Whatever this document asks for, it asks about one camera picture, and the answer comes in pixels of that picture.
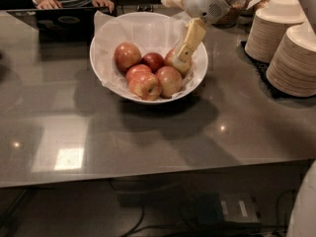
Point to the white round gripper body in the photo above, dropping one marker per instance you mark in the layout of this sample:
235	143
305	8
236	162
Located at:
204	1

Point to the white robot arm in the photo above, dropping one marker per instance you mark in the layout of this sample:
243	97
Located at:
201	13

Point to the white ceramic bowl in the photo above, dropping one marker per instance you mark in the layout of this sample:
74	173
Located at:
98	60

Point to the yellow-red apple back right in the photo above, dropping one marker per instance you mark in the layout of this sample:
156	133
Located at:
172	60

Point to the yellow-red apple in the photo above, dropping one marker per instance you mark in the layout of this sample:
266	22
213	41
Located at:
172	60
171	81

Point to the dark red center apple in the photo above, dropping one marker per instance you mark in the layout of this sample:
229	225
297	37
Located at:
154	60

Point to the yellow-red apple front right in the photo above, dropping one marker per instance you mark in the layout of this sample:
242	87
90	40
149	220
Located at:
171	81

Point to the red apple back left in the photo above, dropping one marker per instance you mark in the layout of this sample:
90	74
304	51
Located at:
126	55

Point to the red apple with sticker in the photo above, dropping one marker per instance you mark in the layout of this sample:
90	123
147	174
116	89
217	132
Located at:
136	71

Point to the orange-red apple front left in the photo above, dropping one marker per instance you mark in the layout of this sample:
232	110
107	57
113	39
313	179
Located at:
145	85

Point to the person's left hand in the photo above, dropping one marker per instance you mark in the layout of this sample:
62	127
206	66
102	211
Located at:
104	3

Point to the person's right hand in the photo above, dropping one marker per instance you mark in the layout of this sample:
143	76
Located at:
49	4

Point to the glass jar with nuts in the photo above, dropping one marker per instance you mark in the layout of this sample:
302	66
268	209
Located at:
229	20

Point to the back stack paper bowls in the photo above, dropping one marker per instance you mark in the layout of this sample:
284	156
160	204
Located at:
269	26

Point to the stack paper bowls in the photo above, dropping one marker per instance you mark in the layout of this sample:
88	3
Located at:
269	26
293	67

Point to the black rubber mat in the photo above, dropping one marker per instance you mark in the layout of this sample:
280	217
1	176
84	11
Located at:
260	68

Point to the front stack paper bowls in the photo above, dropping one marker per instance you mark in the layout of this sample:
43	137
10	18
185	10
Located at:
293	67

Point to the black laptop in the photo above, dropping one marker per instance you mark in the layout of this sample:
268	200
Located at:
65	24

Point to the power box under table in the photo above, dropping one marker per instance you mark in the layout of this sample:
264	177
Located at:
221	208

